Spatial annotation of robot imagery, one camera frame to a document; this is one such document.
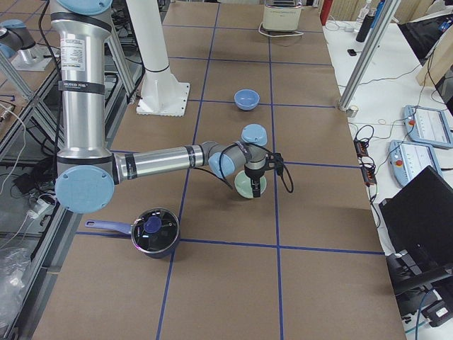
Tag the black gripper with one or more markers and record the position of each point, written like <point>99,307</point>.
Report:
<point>254,174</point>

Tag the green bowl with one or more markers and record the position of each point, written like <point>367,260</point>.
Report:
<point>243,185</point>

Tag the blue bowl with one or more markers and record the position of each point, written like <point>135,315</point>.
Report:
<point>246,99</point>

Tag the blue saucepan with glass lid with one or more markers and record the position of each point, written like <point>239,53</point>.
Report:
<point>155,232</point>

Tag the black orange power strip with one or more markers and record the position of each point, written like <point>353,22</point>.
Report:
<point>367,165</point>

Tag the lower teach pendant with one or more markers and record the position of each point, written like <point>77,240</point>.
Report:
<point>408,159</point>

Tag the teach pendant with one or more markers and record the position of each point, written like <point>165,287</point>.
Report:
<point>408,159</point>
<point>427,125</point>

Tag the black laptop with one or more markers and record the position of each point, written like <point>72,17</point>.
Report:
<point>420,214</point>

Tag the cream toaster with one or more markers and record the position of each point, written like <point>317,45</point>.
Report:
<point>281,15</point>

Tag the upper teach pendant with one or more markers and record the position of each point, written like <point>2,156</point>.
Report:
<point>427,125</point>

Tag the black water bottle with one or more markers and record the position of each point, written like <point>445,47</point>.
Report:
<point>366,26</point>

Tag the clear plastic bag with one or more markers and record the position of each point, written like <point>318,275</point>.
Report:
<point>14,263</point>

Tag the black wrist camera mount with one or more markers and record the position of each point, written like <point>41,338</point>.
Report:
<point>275,162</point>

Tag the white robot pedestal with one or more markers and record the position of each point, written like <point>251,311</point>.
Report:
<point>161,92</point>

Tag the aluminium frame post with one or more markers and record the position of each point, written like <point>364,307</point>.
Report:
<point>383,16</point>

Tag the aluminium rail frame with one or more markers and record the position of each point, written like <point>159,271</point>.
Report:
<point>29,131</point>

